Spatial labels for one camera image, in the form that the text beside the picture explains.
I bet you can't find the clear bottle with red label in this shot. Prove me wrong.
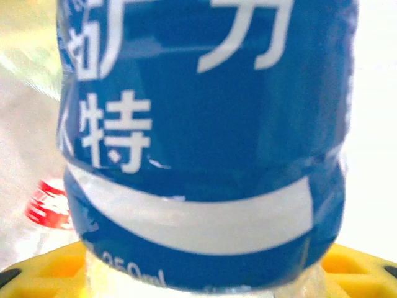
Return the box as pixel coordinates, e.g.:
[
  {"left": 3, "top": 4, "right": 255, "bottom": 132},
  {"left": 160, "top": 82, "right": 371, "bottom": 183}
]
[{"left": 24, "top": 178, "right": 76, "bottom": 232}]

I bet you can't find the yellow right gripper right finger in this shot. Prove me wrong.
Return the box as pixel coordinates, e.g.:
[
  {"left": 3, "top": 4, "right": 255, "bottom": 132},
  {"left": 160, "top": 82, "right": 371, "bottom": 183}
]
[{"left": 321, "top": 243, "right": 397, "bottom": 298}]

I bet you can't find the yellow plastic bin bag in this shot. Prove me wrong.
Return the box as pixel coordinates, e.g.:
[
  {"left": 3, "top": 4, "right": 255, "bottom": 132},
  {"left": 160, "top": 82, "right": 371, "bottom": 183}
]
[{"left": 0, "top": 0, "right": 63, "bottom": 102}]

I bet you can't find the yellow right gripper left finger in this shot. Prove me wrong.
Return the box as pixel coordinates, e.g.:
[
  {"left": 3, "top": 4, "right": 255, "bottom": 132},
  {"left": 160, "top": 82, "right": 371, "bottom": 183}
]
[{"left": 0, "top": 241, "right": 91, "bottom": 298}]

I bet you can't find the bottle with blue white label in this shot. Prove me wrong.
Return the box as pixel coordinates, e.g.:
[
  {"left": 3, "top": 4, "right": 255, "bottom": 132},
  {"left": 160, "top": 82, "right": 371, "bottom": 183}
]
[{"left": 55, "top": 0, "right": 359, "bottom": 298}]

